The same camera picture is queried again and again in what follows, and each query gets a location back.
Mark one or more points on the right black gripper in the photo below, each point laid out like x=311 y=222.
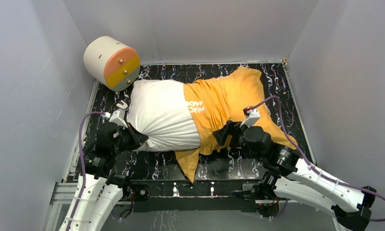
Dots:
x=229 y=128

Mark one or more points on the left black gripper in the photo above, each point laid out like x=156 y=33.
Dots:
x=128 y=137

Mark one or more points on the blue and yellow pillowcase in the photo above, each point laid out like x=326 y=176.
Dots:
x=211 y=103

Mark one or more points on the white pillow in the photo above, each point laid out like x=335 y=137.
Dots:
x=158 y=110

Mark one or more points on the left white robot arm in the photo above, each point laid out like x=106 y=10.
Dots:
x=98 y=189

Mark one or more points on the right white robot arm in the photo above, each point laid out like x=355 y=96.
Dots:
x=288 y=176

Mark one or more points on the small white clip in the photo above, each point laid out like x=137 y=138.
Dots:
x=122 y=105

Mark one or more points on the white cylinder drawer unit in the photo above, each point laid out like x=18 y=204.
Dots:
x=112 y=63

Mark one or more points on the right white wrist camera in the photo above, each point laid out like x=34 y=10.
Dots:
x=252 y=115

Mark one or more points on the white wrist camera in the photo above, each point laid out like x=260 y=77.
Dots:
x=117 y=117
x=252 y=115

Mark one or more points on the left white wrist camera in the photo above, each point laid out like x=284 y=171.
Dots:
x=117 y=117

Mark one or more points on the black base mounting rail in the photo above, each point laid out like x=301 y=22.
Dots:
x=203 y=195

